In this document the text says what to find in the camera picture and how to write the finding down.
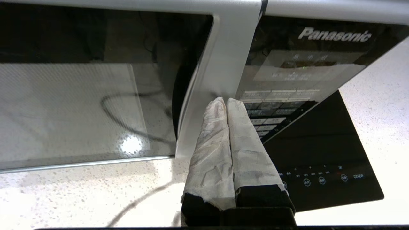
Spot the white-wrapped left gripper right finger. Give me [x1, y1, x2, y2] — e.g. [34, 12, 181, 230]
[226, 98, 296, 226]

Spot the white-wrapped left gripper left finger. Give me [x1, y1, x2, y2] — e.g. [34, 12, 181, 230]
[181, 97, 237, 226]

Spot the silver Panasonic microwave oven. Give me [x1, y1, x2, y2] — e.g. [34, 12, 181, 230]
[0, 0, 409, 144]

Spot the black induction cooktop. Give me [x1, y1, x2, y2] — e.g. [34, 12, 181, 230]
[262, 90, 385, 212]

